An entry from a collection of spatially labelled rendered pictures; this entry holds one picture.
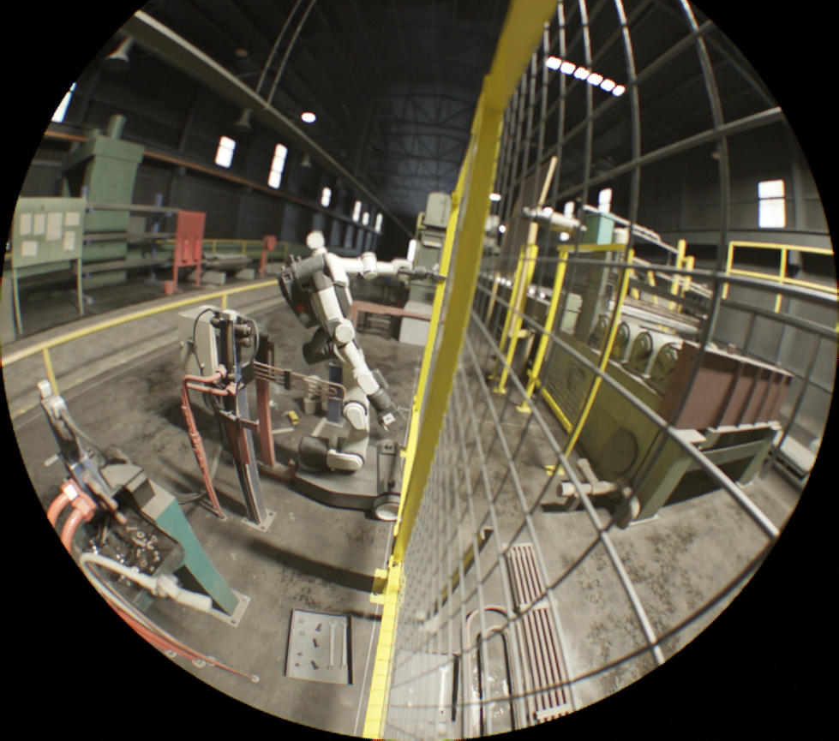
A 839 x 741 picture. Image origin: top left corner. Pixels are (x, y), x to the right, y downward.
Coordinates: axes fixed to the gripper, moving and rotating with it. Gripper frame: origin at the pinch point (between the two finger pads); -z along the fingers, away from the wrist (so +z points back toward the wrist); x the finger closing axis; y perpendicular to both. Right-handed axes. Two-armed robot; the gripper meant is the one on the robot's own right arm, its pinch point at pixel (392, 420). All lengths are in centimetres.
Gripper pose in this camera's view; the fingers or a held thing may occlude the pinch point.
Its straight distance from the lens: 137.9
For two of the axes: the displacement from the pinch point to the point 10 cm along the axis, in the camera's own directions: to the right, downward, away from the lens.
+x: 8.5, -5.0, 1.6
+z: -4.3, -8.5, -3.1
